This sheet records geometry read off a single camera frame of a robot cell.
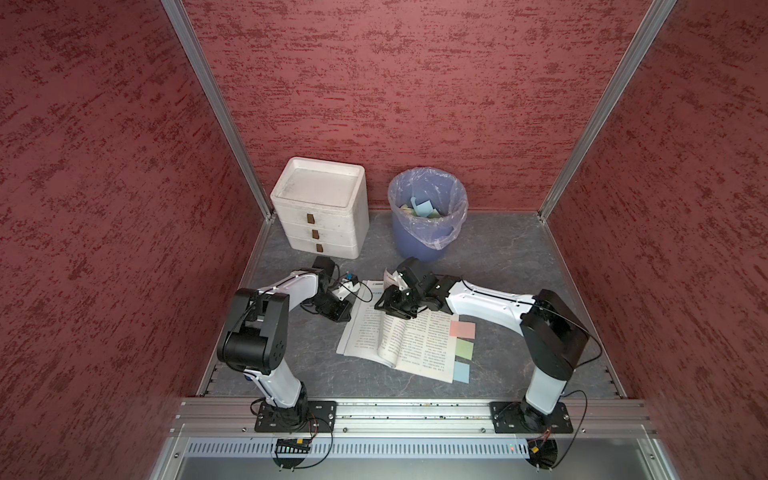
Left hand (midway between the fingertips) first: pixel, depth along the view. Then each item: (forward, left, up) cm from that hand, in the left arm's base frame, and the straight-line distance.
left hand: (345, 322), depth 90 cm
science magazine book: (-6, -24, 0) cm, 25 cm away
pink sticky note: (-2, -36, +1) cm, 36 cm away
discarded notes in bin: (+37, -25, +13) cm, 47 cm away
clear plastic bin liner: (+36, -33, +21) cm, 53 cm away
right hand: (-1, -11, +8) cm, 13 cm away
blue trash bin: (+18, -20, +16) cm, 31 cm away
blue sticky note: (-14, -34, -1) cm, 37 cm away
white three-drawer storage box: (+27, +7, +24) cm, 37 cm away
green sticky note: (-8, -36, 0) cm, 37 cm away
